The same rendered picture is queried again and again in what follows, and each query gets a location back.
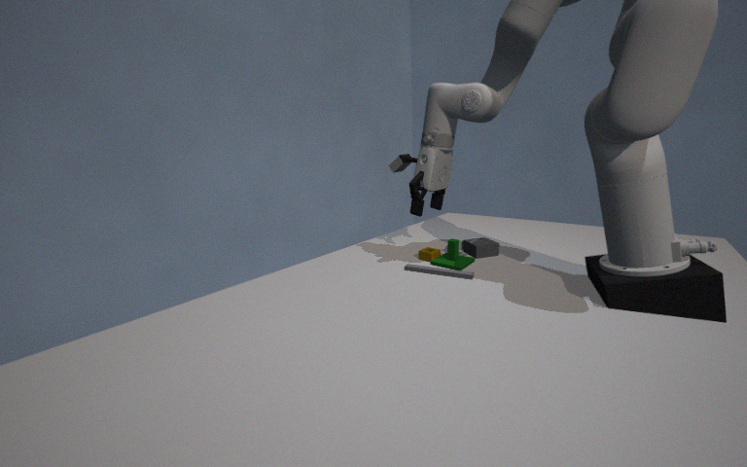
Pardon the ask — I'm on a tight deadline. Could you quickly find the yellow square nut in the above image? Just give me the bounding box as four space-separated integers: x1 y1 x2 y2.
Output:
419 247 441 263

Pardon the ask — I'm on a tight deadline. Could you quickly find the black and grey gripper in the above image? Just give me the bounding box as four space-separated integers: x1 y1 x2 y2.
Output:
409 144 453 216

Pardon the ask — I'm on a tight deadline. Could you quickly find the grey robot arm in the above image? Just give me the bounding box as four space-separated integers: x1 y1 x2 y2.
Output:
421 0 718 276

